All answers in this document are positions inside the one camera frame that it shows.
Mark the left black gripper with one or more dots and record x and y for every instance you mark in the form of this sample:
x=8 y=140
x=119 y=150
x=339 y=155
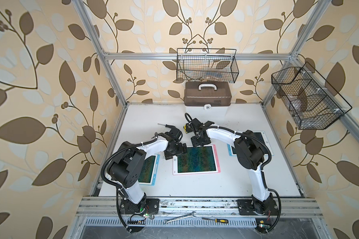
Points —
x=181 y=151

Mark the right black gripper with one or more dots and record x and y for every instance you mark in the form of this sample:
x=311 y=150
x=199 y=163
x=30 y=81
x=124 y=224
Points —
x=195 y=143

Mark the pink writing tablet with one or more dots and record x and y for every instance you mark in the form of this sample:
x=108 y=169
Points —
x=197 y=160

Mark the blue writing tablet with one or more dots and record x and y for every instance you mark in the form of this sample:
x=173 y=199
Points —
x=260 y=135
x=149 y=170

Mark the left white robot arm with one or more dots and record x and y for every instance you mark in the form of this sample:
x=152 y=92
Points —
x=123 y=168

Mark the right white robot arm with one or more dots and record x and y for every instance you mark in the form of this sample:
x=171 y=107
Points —
x=251 y=152

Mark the black yellow tape measure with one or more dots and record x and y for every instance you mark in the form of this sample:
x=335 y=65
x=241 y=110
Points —
x=187 y=128

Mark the small black screwdriver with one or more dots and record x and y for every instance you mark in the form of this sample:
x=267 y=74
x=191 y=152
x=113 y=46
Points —
x=164 y=125

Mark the brown white toolbox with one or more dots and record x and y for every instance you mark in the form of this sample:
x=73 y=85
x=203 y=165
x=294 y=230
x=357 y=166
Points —
x=204 y=96

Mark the silver wrench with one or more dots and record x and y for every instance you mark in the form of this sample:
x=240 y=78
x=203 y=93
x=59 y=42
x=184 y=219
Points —
x=191 y=215

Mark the yellow black screwdriver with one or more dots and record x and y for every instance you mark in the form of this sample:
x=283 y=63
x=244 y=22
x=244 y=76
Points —
x=216 y=220

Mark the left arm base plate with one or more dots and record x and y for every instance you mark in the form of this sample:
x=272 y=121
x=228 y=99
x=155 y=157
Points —
x=146 y=206

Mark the back wire basket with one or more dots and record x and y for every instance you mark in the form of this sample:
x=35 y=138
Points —
x=207 y=65

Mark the wire basket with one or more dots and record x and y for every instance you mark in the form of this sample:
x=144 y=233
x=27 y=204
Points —
x=312 y=101
x=207 y=65

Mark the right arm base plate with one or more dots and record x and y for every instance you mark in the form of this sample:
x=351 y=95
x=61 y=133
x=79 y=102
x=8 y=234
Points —
x=246 y=208

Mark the aluminium front rail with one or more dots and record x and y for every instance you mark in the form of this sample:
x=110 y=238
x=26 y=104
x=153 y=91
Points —
x=203 y=206

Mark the right wire basket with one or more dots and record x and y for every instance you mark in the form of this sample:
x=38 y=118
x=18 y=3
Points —
x=312 y=101

